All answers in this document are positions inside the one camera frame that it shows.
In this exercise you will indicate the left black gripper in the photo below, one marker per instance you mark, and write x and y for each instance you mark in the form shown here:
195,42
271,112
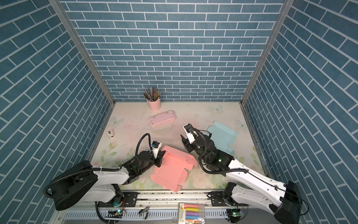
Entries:
159,158

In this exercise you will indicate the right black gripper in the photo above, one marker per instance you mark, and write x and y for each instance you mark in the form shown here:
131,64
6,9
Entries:
186,143

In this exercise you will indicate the pink paper box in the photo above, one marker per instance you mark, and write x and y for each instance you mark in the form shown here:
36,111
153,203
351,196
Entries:
173,170

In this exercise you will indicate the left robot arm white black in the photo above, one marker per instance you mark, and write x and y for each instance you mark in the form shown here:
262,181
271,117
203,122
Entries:
85,183

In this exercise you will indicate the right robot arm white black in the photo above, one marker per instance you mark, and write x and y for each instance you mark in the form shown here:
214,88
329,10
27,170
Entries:
282,200

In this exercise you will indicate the light blue flat paper box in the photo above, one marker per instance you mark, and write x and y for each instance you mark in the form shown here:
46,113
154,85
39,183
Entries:
223,137

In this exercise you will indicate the pink pencil case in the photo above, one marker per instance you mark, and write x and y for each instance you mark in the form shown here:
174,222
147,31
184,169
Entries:
162,118

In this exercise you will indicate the pink pencil cup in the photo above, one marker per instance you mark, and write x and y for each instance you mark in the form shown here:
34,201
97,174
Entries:
154,105

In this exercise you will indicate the black metal clip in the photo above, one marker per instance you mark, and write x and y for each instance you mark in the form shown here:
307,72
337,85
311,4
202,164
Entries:
144,213

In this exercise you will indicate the small white pencil sharpener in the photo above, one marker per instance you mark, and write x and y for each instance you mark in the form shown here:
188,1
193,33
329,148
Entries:
110,134

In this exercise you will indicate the pack of coloured markers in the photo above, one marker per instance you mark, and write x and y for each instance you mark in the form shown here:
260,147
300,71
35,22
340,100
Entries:
191,213

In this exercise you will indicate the bundle of coloured pencils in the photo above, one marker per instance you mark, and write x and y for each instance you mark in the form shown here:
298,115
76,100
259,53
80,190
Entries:
151,94

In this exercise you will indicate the left small circuit board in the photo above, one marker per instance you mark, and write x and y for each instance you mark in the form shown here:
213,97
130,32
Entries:
115,214

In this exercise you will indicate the small circuit board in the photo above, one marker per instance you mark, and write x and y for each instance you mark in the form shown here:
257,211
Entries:
115,214
233,215

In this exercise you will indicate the right small circuit board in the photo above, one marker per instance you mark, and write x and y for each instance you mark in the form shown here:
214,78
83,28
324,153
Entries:
233,215

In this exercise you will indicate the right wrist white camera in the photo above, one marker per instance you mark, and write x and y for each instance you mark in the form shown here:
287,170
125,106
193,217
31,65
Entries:
188,131

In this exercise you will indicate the wrist white camera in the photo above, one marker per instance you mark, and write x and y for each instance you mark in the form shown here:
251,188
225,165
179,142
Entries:
188,131
155,148

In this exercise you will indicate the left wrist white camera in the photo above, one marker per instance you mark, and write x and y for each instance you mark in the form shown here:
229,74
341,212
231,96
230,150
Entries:
155,148

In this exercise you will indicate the aluminium front rail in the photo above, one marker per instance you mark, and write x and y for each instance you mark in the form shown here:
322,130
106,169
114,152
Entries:
173,197

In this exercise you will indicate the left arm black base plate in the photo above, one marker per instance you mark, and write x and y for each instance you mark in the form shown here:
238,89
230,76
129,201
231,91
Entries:
127,199

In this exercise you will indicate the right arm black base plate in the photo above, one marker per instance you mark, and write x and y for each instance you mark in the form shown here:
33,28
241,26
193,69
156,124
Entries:
221,198

